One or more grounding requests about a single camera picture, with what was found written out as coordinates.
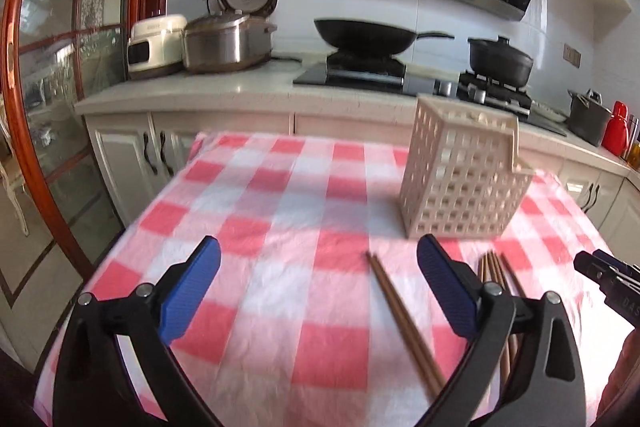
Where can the black wok pan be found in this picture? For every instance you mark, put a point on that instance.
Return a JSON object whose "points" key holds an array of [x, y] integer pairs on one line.
{"points": [[367, 39]]}

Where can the black glass gas stove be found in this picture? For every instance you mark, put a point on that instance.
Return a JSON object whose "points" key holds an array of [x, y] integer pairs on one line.
{"points": [[388, 75]]}

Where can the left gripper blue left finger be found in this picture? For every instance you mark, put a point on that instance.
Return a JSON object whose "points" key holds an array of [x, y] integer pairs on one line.
{"points": [[153, 319]]}

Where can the white small kitchen appliance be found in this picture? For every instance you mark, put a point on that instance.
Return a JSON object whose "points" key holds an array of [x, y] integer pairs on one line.
{"points": [[154, 48]]}

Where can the red thermos jug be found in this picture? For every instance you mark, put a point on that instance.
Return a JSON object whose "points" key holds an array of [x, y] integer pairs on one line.
{"points": [[615, 139]]}

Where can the person's right hand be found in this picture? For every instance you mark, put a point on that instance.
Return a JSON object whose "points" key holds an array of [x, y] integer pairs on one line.
{"points": [[619, 404]]}

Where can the steel vacuum flask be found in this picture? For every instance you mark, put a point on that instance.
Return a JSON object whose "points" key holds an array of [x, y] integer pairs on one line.
{"points": [[633, 129]]}

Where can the dark grey stock pot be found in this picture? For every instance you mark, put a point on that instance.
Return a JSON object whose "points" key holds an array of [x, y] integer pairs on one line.
{"points": [[588, 116]]}

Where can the black lidded casserole pot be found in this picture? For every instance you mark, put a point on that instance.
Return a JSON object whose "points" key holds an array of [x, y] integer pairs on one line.
{"points": [[499, 61]]}

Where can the small white dish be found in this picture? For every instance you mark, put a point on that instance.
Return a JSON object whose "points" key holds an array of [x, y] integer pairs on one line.
{"points": [[548, 112]]}

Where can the wall power outlet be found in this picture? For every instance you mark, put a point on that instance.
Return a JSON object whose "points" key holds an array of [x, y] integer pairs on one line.
{"points": [[571, 55]]}

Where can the red wooden glass door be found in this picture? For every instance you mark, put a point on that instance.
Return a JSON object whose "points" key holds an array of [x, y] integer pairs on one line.
{"points": [[56, 53]]}

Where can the oil bottle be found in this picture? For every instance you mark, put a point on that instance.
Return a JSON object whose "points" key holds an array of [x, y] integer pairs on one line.
{"points": [[633, 158]]}

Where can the red white checkered tablecloth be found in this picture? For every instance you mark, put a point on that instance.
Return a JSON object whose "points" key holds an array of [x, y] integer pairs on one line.
{"points": [[319, 314]]}

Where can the silver open rice cooker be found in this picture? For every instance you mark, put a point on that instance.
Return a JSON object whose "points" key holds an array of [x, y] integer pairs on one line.
{"points": [[235, 37]]}

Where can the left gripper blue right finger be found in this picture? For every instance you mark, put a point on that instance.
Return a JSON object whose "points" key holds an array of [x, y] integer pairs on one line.
{"points": [[481, 314]]}

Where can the white perforated utensil basket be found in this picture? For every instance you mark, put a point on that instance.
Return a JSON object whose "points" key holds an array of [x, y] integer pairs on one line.
{"points": [[463, 178]]}

